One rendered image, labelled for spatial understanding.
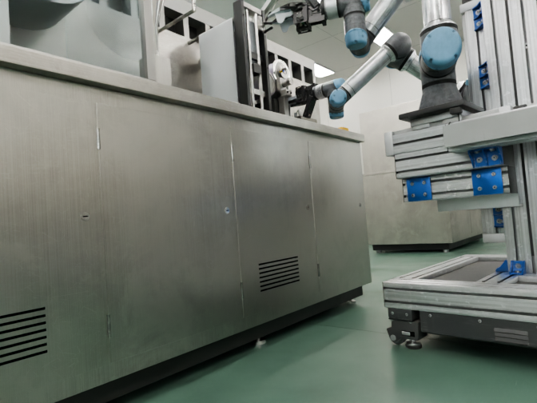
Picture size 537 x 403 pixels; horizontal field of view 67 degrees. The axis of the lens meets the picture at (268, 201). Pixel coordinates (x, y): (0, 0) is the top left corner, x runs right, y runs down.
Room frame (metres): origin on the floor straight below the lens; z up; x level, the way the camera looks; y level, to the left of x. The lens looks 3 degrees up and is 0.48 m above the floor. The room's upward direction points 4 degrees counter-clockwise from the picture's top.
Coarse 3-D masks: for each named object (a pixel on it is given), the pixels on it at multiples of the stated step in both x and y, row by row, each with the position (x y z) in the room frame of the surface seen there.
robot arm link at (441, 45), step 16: (432, 0) 1.27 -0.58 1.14; (448, 0) 1.27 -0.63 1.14; (432, 16) 1.27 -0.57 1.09; (448, 16) 1.27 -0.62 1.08; (432, 32) 1.24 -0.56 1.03; (448, 32) 1.23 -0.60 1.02; (432, 48) 1.25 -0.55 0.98; (448, 48) 1.24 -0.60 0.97; (432, 64) 1.27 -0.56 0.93; (448, 64) 1.26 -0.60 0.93
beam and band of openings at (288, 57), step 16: (176, 0) 2.02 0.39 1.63; (176, 16) 2.07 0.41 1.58; (192, 16) 2.09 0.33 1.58; (208, 16) 2.18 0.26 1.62; (176, 32) 2.09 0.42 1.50; (192, 32) 2.18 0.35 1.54; (272, 48) 2.62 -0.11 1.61; (288, 64) 2.75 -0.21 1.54; (304, 64) 2.91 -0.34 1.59; (304, 80) 3.03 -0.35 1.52
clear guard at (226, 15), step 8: (184, 0) 2.08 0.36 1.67; (200, 0) 2.13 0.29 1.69; (208, 0) 2.15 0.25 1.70; (216, 0) 2.18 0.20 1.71; (224, 0) 2.20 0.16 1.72; (232, 0) 2.23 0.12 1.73; (248, 0) 2.28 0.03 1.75; (256, 0) 2.31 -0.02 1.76; (264, 0) 2.34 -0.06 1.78; (208, 8) 2.20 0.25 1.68; (216, 8) 2.22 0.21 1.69; (224, 8) 2.25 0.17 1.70; (232, 8) 2.27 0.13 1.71; (224, 16) 2.29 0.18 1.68; (232, 16) 2.32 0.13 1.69
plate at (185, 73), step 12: (168, 36) 1.96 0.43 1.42; (168, 48) 1.96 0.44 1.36; (180, 48) 2.02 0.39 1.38; (192, 48) 2.08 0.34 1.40; (180, 60) 2.01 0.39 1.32; (192, 60) 2.07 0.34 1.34; (180, 72) 2.01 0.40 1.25; (192, 72) 2.07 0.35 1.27; (180, 84) 2.00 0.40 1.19; (192, 84) 2.06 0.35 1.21; (300, 84) 2.84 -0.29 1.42; (300, 108) 2.82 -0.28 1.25
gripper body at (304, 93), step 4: (312, 84) 2.04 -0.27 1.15; (316, 84) 2.06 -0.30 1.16; (296, 88) 2.09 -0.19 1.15; (300, 88) 2.08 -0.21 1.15; (304, 88) 2.08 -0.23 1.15; (308, 88) 2.06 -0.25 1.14; (312, 88) 2.03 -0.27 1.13; (296, 92) 2.09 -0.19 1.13; (300, 92) 2.08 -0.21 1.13; (304, 92) 2.07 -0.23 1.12; (308, 92) 2.07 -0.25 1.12; (312, 92) 2.03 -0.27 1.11; (296, 96) 2.10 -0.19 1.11; (300, 96) 2.08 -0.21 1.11; (304, 96) 2.07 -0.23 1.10; (304, 100) 2.07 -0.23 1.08; (304, 104) 2.14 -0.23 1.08
